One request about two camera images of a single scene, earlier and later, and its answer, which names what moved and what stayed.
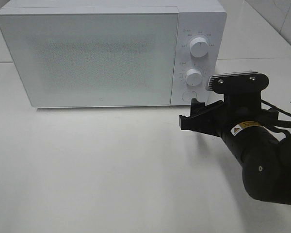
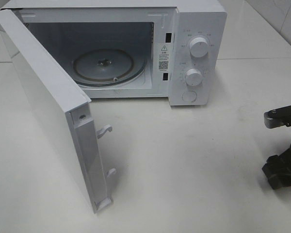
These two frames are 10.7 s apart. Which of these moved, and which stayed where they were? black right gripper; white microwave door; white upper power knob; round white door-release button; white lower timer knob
Moved: black right gripper; white microwave door
Stayed: white upper power knob; white lower timer knob; round white door-release button
